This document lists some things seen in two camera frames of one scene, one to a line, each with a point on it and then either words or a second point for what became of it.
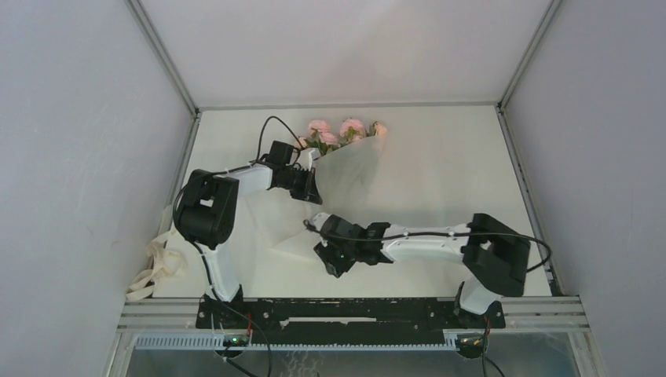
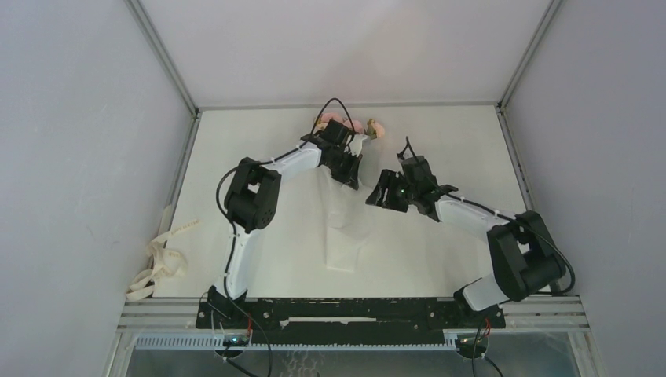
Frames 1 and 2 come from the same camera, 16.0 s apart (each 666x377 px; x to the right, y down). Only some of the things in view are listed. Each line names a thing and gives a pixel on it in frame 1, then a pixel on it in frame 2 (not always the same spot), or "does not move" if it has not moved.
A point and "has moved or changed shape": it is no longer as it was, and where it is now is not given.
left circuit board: [236, 341] does not move
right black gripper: [334, 265] -> [387, 180]
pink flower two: [321, 128] has moved or changed shape
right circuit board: [470, 342] does not move
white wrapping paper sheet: [268, 218] has moved or changed shape
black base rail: [349, 320] does not move
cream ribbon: [170, 261] does not move
